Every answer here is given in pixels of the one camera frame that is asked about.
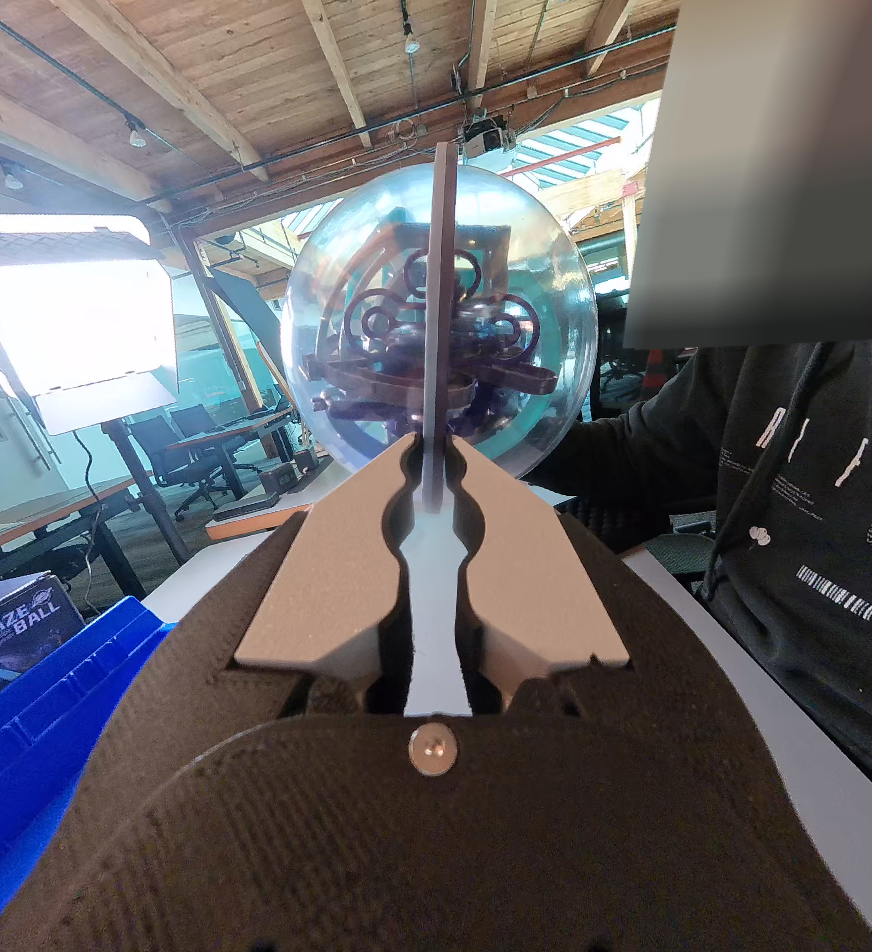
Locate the black office chair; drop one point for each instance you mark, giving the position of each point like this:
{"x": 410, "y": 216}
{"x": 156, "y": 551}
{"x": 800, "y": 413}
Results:
{"x": 161, "y": 446}

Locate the clear maze ball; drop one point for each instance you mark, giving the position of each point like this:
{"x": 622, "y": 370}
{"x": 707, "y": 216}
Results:
{"x": 540, "y": 245}

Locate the blue plastic bin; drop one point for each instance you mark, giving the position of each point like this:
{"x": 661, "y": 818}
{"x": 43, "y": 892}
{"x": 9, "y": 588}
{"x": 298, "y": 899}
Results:
{"x": 27, "y": 744}

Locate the person's right forearm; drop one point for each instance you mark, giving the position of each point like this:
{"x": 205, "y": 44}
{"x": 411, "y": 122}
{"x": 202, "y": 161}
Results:
{"x": 629, "y": 446}

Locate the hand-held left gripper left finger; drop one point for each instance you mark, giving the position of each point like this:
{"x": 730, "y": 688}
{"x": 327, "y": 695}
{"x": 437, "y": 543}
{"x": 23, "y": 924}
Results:
{"x": 317, "y": 587}

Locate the orange traffic cone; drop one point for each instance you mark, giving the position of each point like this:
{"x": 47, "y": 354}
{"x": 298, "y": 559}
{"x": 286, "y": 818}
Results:
{"x": 653, "y": 366}

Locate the flat black bar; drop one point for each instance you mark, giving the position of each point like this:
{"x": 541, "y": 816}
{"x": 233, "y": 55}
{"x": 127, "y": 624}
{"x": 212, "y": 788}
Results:
{"x": 246, "y": 508}

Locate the white ceiling box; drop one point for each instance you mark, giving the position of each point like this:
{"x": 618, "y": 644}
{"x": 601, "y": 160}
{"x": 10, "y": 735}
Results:
{"x": 489, "y": 137}

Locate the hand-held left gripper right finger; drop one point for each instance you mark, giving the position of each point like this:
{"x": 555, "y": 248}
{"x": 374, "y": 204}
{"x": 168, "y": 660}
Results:
{"x": 540, "y": 595}

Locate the bright studio light panel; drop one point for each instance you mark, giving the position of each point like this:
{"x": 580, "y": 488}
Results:
{"x": 71, "y": 320}

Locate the black power box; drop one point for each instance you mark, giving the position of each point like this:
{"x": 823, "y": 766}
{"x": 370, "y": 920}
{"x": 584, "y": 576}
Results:
{"x": 307, "y": 461}
{"x": 280, "y": 477}

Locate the person's black printed hoodie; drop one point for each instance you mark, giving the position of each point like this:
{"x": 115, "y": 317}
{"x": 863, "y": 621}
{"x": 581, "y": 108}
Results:
{"x": 815, "y": 520}

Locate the dark blue cardboard box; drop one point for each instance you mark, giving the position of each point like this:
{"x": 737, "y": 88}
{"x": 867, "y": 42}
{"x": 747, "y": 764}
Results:
{"x": 4, "y": 632}

